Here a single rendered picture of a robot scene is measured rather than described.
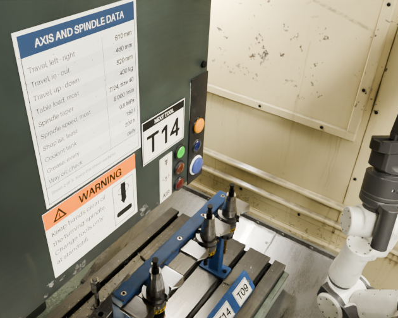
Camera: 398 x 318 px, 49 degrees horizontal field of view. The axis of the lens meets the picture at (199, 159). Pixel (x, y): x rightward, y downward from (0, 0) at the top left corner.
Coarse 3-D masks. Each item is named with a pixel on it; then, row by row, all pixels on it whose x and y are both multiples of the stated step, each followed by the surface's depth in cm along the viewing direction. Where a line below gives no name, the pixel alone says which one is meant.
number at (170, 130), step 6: (180, 114) 65; (168, 120) 63; (174, 120) 65; (180, 120) 66; (162, 126) 63; (168, 126) 64; (174, 126) 65; (180, 126) 67; (162, 132) 63; (168, 132) 64; (174, 132) 66; (180, 132) 67; (162, 138) 64; (168, 138) 65; (174, 138) 67; (162, 144) 64
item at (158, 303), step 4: (164, 284) 102; (144, 288) 101; (168, 288) 101; (144, 292) 100; (168, 292) 100; (144, 296) 99; (148, 296) 99; (164, 296) 100; (168, 296) 101; (148, 300) 98; (152, 300) 98; (156, 300) 98; (160, 300) 98; (152, 304) 99; (156, 304) 99; (160, 304) 100; (156, 308) 100
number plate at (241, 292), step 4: (244, 280) 139; (240, 284) 137; (244, 284) 138; (248, 284) 139; (236, 288) 135; (240, 288) 136; (244, 288) 138; (248, 288) 139; (232, 292) 134; (236, 292) 135; (240, 292) 136; (244, 292) 137; (248, 292) 138; (236, 296) 134; (240, 296) 135; (244, 296) 137; (236, 300) 134; (240, 300) 135; (240, 304) 135
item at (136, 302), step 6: (132, 300) 99; (138, 300) 99; (144, 300) 99; (126, 306) 98; (132, 306) 98; (138, 306) 98; (144, 306) 98; (150, 306) 98; (126, 312) 97; (132, 312) 97; (138, 312) 97; (144, 312) 97; (150, 312) 97
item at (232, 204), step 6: (234, 192) 120; (228, 198) 119; (234, 198) 119; (228, 204) 120; (234, 204) 120; (222, 210) 122; (228, 210) 121; (234, 210) 121; (228, 216) 122; (234, 216) 122
